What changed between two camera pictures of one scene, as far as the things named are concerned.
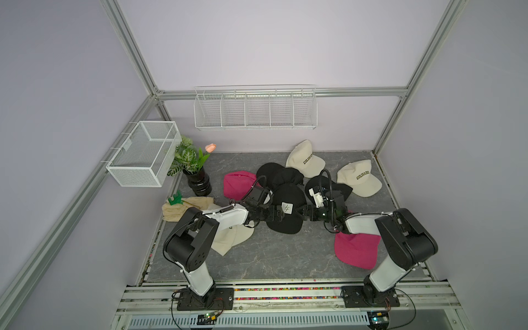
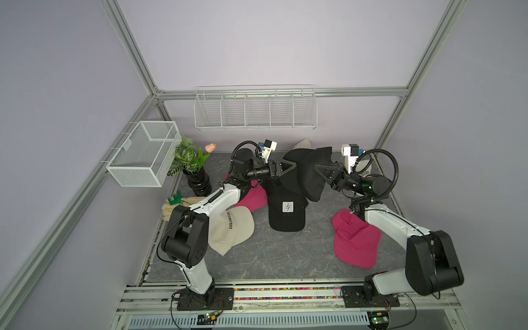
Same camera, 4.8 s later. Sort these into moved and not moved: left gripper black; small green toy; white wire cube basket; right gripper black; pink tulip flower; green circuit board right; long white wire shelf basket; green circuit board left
Moved: left gripper black; right gripper black
Not moved: green circuit board right; small green toy; white wire cube basket; pink tulip flower; green circuit board left; long white wire shelf basket
